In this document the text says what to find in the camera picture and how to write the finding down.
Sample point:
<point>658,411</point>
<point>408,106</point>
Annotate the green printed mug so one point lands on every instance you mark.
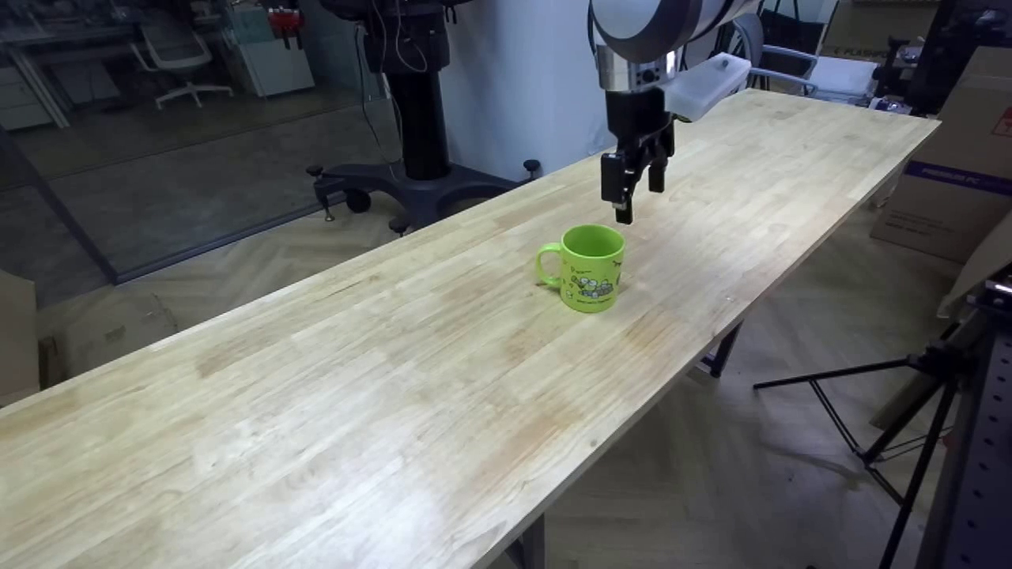
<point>589,273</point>

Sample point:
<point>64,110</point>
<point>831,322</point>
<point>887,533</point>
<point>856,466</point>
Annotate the white office chair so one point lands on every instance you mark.
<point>176,50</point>

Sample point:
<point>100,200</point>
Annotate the black table leg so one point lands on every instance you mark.
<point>723,349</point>

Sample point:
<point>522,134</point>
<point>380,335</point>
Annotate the small red object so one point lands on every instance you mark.
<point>286,20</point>

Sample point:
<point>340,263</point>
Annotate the grey desk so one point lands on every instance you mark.
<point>43,81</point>

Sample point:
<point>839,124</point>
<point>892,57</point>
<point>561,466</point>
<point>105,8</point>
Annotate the black camera tripod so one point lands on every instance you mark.
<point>936,364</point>

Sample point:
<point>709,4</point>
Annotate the cardboard box with purple strip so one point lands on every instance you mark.
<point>950,138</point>

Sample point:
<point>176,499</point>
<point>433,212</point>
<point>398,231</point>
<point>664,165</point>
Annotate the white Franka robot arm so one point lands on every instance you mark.
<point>652,20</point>

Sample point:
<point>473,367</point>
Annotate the beige box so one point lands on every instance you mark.
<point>16,335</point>

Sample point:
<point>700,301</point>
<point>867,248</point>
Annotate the black wheeled pedestal stand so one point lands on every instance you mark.
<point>423,106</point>

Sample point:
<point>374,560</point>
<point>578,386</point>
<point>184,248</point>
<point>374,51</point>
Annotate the black equipment stand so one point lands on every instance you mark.
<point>950,41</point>

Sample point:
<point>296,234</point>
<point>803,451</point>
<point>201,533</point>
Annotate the black perforated metal rack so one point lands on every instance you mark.
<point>981,477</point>

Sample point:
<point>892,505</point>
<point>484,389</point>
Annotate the white grey chair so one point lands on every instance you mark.
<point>832,73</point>

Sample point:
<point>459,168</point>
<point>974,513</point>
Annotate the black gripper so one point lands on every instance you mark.
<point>637,122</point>

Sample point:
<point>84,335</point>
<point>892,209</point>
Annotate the white cabinet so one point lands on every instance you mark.
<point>271,65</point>

